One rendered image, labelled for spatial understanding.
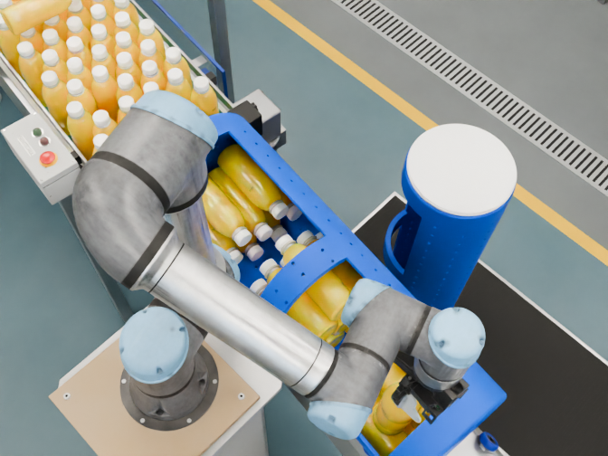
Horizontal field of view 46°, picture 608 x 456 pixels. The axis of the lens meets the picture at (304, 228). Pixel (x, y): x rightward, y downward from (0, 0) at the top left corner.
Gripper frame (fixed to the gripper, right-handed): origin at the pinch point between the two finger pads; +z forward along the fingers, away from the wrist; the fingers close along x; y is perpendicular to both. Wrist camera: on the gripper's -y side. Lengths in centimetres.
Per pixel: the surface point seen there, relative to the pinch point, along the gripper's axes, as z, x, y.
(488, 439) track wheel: 29.8, 15.8, 15.0
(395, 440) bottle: 20.2, -2.2, 3.4
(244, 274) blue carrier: 30, -2, -48
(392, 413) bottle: 5.4, -3.3, 0.5
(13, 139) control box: 19, -27, -108
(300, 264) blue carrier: 5.4, 2.6, -33.2
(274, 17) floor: 130, 116, -189
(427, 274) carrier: 59, 46, -28
